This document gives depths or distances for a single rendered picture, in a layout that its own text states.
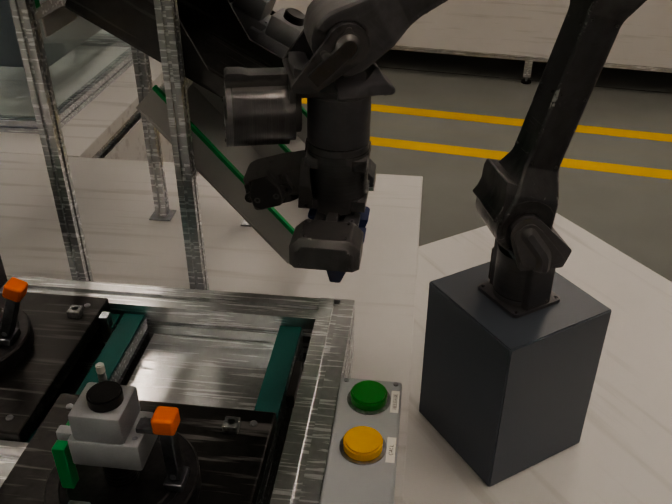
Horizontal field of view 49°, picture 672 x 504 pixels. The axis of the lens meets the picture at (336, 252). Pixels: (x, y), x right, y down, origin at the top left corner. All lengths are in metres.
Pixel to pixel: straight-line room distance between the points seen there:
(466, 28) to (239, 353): 3.86
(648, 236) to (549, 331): 2.45
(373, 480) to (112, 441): 0.25
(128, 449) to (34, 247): 0.75
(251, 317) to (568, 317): 0.39
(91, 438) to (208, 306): 0.34
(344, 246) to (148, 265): 0.67
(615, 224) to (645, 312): 2.07
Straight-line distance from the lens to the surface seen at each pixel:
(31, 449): 0.83
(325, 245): 0.63
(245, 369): 0.94
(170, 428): 0.66
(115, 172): 1.59
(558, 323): 0.81
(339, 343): 0.90
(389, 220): 1.36
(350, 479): 0.76
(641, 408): 1.04
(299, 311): 0.96
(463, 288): 0.84
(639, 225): 3.30
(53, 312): 1.00
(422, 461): 0.91
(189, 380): 0.94
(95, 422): 0.67
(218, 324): 0.98
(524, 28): 4.64
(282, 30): 1.05
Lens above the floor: 1.53
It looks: 32 degrees down
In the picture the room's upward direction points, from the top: straight up
